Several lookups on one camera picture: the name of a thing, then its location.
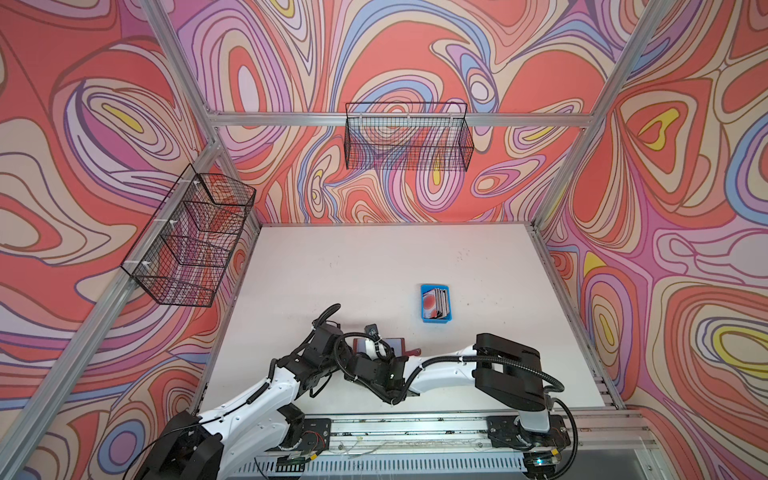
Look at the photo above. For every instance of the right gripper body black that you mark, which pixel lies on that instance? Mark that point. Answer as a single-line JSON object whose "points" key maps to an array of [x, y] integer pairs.
{"points": [[387, 361]]}

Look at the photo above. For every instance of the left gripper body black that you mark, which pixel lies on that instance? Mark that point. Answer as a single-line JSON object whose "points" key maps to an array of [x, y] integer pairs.
{"points": [[338, 362]]}

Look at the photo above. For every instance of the red leather card holder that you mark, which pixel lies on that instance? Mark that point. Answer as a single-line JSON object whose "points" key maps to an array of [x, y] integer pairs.
{"points": [[396, 345]]}

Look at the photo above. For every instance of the blue plastic card tray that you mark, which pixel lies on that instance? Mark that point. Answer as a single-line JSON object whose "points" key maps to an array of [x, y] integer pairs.
{"points": [[426, 287]]}

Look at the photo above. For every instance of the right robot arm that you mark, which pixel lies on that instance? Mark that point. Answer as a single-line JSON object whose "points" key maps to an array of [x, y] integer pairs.
{"points": [[504, 370]]}

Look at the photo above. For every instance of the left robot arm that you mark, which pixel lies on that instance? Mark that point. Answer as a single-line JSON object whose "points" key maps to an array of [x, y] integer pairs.
{"points": [[252, 402]]}

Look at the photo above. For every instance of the stack of credit cards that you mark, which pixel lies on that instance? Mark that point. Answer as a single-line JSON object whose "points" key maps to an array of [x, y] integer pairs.
{"points": [[435, 304]]}

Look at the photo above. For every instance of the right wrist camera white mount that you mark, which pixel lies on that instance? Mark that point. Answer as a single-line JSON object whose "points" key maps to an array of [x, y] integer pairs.
{"points": [[375, 348]]}

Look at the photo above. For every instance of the black wire basket left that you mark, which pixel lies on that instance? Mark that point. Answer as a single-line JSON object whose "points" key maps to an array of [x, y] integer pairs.
{"points": [[181, 256]]}

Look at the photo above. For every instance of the black wire basket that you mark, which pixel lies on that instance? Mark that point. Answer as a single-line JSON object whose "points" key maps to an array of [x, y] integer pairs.
{"points": [[407, 135], [181, 256]]}

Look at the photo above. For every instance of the black wire basket back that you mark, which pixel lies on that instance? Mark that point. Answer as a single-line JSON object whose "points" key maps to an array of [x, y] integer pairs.
{"points": [[407, 135]]}

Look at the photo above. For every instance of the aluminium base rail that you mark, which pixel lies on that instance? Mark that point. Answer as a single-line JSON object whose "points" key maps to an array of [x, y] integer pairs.
{"points": [[470, 444]]}

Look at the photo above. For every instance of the aluminium cage frame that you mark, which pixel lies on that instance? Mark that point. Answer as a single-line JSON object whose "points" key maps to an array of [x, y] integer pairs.
{"points": [[96, 126]]}

